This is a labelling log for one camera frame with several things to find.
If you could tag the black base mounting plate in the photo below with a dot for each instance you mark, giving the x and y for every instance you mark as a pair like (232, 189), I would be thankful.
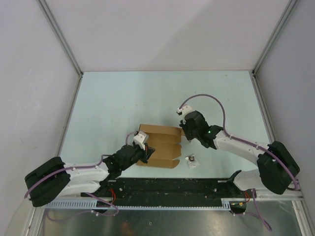
(212, 187)

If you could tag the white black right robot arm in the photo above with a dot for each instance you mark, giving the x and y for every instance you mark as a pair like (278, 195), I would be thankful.
(276, 168)

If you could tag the brown cardboard box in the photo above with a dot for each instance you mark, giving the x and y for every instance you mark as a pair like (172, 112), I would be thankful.
(166, 140)

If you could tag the aluminium front rail profile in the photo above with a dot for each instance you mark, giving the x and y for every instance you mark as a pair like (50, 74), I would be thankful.
(288, 195)

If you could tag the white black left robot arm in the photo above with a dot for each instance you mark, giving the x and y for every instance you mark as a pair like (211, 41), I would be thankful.
(56, 178)

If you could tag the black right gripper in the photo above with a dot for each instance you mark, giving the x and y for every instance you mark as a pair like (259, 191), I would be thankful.
(184, 126)

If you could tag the aluminium corner post left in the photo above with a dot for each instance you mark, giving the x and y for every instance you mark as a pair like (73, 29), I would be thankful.
(59, 35)

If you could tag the grey slotted cable duct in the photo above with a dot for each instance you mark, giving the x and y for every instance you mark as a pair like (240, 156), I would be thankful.
(94, 204)

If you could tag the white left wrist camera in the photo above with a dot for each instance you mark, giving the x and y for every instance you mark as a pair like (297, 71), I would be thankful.
(141, 139)

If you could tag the aluminium corner post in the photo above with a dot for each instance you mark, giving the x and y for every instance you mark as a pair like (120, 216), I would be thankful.
(59, 35)
(283, 20)

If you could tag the small clear plastic packet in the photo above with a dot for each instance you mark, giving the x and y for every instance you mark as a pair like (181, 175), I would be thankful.
(192, 161)

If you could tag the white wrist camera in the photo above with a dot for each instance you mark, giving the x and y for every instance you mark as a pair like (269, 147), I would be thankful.
(183, 111)
(141, 139)

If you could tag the aluminium corner post right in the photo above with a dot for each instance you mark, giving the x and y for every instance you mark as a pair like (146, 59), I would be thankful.
(283, 20)

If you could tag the aluminium rail right side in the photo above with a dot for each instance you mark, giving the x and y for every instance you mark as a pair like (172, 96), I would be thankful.
(263, 108)

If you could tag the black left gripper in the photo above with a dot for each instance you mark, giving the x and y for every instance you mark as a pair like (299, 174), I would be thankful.
(146, 154)

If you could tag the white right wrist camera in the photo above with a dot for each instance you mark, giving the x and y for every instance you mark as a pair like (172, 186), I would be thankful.
(183, 111)

